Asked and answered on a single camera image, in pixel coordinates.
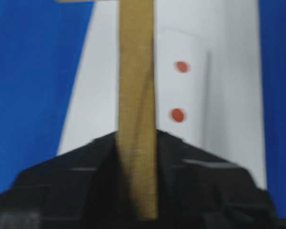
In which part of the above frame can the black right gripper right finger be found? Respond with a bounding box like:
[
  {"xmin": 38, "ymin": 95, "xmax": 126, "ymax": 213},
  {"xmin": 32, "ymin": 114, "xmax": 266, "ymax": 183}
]
[{"xmin": 157, "ymin": 131, "xmax": 278, "ymax": 229}]

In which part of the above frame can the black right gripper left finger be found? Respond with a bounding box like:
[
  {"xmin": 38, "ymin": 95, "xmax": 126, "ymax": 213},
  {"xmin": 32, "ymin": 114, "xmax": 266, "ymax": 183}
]
[{"xmin": 0, "ymin": 133, "xmax": 136, "ymax": 229}]

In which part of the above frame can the wooden mallet hammer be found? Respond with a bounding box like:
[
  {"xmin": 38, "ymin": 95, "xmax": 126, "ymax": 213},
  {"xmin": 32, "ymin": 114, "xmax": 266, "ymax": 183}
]
[{"xmin": 54, "ymin": 0, "xmax": 158, "ymax": 219}]

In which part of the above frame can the large white foam board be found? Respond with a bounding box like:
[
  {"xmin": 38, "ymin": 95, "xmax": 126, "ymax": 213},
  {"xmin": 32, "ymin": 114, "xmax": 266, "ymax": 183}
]
[{"xmin": 58, "ymin": 0, "xmax": 267, "ymax": 188}]

